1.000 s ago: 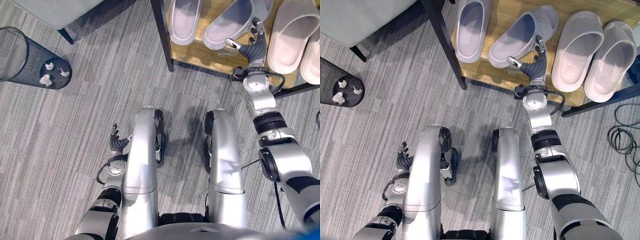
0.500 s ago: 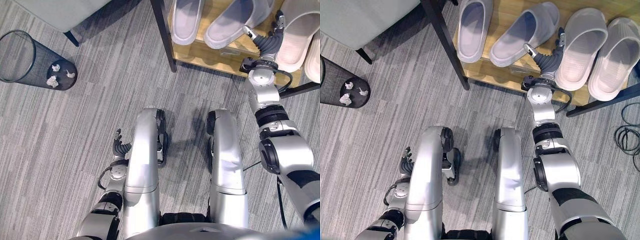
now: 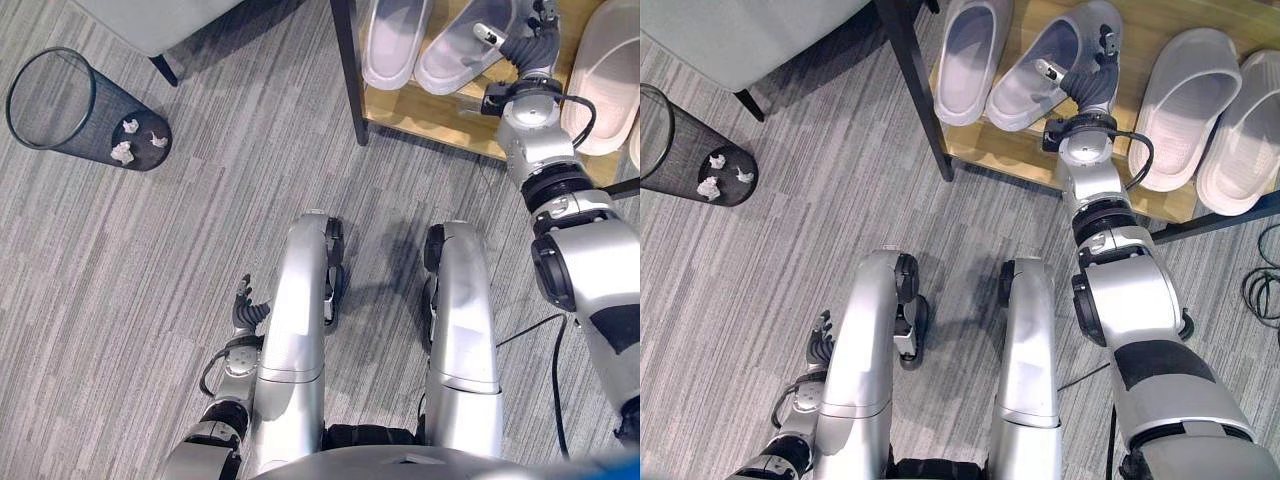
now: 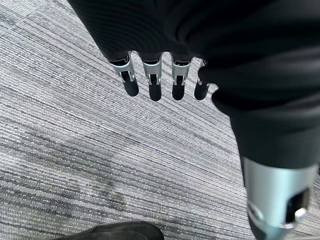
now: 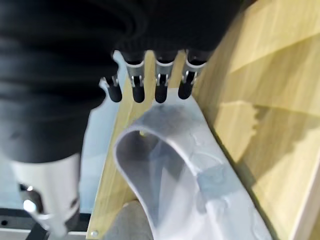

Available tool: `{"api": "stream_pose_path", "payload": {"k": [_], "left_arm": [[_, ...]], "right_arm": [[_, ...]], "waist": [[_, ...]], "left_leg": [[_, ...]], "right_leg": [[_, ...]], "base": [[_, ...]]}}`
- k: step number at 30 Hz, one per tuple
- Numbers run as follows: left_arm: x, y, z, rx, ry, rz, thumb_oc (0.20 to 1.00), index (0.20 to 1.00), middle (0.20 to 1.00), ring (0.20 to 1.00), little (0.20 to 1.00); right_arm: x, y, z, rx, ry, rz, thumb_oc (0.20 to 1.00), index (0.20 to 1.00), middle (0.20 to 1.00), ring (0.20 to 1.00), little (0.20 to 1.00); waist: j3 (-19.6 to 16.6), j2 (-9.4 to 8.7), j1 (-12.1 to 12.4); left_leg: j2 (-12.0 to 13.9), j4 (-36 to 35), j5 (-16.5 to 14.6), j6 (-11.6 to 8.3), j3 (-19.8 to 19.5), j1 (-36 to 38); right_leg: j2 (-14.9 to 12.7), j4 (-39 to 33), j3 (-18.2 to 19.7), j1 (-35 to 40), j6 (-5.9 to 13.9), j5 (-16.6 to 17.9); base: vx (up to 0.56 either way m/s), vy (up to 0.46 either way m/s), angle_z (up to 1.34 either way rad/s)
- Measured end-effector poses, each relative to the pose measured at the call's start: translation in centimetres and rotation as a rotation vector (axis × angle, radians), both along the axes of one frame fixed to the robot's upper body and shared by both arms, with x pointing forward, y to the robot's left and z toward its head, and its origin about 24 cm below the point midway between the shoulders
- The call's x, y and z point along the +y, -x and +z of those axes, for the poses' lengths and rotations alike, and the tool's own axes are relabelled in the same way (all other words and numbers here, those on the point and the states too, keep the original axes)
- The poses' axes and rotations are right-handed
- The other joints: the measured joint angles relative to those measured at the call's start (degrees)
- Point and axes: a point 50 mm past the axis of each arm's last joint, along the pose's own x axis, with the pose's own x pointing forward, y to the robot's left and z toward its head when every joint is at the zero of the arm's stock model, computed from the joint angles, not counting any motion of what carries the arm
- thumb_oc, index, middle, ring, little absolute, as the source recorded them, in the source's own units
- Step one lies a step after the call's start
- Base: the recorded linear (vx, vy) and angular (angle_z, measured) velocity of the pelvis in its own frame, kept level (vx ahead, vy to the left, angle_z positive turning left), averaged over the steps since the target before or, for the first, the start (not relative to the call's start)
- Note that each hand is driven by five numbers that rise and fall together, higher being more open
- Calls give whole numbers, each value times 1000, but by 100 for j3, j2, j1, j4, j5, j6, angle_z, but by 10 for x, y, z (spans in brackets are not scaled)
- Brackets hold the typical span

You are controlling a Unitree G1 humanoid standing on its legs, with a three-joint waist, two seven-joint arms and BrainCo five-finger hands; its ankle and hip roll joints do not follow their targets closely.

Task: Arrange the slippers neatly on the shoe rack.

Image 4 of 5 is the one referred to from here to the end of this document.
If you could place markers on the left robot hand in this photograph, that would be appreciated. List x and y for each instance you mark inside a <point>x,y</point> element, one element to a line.
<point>225,50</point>

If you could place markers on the dark robot foot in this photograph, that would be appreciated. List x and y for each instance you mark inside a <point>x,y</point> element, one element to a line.
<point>117,231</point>

